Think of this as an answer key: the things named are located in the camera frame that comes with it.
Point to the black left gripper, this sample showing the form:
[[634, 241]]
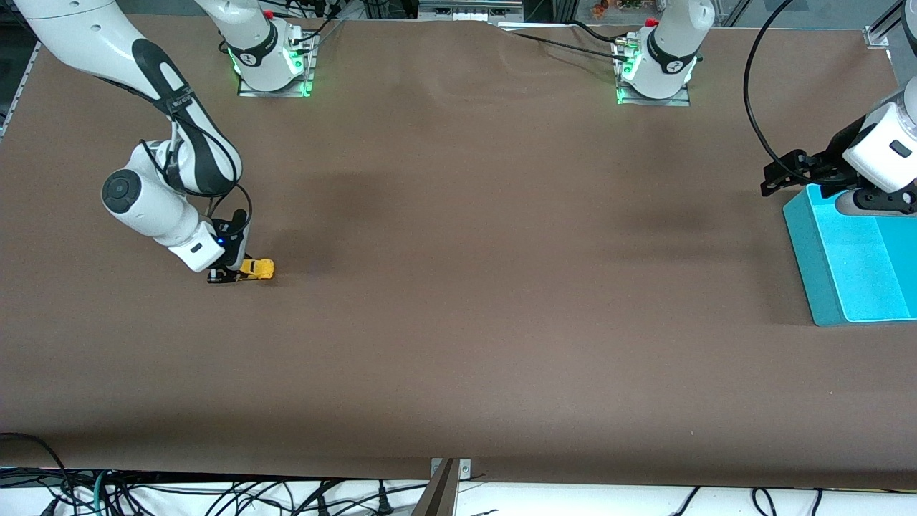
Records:
[[833, 153]]

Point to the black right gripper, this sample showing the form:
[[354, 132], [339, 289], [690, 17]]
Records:
[[224, 274]]

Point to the yellow toy beetle car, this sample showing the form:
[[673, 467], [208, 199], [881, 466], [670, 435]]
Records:
[[259, 269]]

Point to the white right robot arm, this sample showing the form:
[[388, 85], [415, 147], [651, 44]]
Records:
[[143, 208]]

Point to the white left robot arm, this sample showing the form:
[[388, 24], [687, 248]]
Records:
[[666, 72]]

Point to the cyan plastic bin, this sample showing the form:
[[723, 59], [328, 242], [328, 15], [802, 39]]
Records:
[[860, 287]]

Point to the colourful background items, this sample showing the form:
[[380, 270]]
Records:
[[602, 8]]

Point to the dark slanted bar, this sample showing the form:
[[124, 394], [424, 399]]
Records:
[[438, 498]]

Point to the grey background equipment box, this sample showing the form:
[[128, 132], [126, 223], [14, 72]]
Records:
[[469, 11]]

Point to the metal corner bracket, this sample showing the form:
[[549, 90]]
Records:
[[875, 37]]

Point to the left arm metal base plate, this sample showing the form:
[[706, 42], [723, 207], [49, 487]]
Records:
[[652, 102]]

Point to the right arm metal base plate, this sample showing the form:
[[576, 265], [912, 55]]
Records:
[[310, 64]]

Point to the aluminium table edge rail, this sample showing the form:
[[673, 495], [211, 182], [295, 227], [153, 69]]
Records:
[[20, 89]]

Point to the aluminium frame profile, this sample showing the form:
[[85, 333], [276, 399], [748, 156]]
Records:
[[562, 8]]

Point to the small metal table bracket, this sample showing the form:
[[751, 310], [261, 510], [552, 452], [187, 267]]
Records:
[[464, 469]]

